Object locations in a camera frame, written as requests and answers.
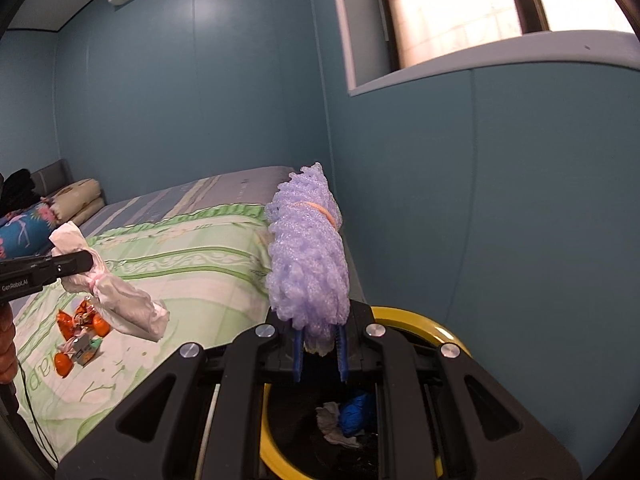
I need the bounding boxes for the folded blue floral quilt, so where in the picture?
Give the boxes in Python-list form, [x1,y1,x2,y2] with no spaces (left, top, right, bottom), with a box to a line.
[0,202,58,261]

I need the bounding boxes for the yellow rimmed bin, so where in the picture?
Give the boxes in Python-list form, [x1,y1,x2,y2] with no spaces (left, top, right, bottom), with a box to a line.
[260,306,473,480]

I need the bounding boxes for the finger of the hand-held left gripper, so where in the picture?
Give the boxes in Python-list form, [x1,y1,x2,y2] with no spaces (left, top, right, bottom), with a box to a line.
[50,250,95,278]

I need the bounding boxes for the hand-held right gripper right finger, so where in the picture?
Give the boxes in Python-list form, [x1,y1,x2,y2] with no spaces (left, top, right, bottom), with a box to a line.
[339,301,583,480]

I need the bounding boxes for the small printed snack packet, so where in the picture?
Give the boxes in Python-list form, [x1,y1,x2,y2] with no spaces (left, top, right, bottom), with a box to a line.
[72,335,103,366]

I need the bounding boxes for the bed with green floral sheet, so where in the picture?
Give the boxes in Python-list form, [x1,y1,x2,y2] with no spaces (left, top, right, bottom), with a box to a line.
[0,166,371,466]

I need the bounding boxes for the black cable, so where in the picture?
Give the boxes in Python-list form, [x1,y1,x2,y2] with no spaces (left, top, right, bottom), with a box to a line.
[17,357,57,463]

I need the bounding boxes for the blue plastic glove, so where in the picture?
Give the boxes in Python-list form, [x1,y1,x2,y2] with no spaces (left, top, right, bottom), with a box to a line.
[340,392,376,436]

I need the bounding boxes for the purple foam fruit net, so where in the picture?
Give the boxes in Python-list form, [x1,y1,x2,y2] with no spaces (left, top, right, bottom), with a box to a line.
[265,162,349,356]

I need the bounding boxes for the white plastic bag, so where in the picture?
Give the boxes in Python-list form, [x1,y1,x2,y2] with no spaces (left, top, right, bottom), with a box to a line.
[48,222,171,343]

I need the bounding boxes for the person's left hand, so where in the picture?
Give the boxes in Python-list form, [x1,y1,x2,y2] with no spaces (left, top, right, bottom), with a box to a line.
[0,302,21,386]

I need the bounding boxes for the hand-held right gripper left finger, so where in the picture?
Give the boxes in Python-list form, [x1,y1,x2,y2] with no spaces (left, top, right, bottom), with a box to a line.
[55,307,304,480]

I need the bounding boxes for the white tissue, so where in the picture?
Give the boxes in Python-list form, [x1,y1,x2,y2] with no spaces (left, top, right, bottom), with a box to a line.
[315,401,361,448]

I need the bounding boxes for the beige pillows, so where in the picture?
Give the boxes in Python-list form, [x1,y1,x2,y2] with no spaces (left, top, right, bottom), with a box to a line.
[52,178,106,226]

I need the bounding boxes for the grey padded headboard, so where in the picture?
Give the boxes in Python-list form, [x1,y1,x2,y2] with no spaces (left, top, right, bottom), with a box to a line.
[30,158,76,201]

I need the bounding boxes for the pile of black clothes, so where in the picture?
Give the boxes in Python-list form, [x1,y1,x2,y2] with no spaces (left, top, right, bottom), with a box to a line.
[0,169,36,216]

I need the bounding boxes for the white window trim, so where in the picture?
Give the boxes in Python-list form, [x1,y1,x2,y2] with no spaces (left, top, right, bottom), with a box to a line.
[327,0,640,97]

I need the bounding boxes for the window with dark frame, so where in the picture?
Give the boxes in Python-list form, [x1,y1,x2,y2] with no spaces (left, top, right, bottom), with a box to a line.
[375,0,636,68]

